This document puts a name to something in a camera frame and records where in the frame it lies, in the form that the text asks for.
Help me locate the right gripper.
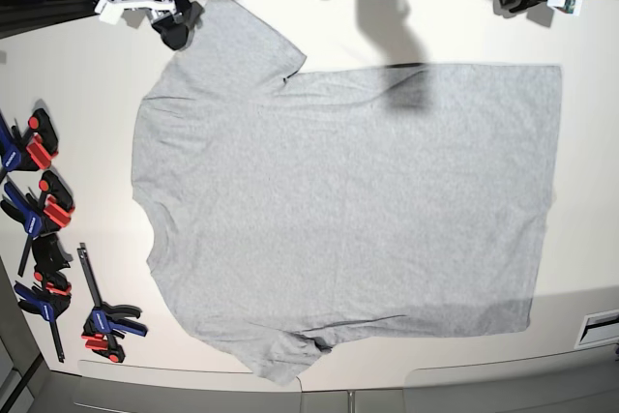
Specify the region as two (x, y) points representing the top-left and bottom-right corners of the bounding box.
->
(126, 0), (203, 50)

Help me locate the grey T-shirt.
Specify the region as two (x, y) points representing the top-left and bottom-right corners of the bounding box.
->
(132, 0), (562, 385)

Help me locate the top bar clamp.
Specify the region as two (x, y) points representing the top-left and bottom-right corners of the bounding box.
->
(1, 108), (59, 180)

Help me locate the bar clamp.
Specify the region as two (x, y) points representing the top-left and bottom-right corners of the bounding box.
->
(1, 169), (74, 277)
(77, 243), (148, 364)
(14, 271), (72, 363)
(1, 108), (59, 180)

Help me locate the right bar clamp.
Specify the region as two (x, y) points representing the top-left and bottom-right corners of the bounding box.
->
(77, 243), (148, 364)

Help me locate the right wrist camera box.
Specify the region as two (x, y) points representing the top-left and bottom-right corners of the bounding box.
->
(95, 0), (125, 25)

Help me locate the white slotted bracket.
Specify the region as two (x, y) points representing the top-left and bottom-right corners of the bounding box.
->
(575, 310), (618, 350)

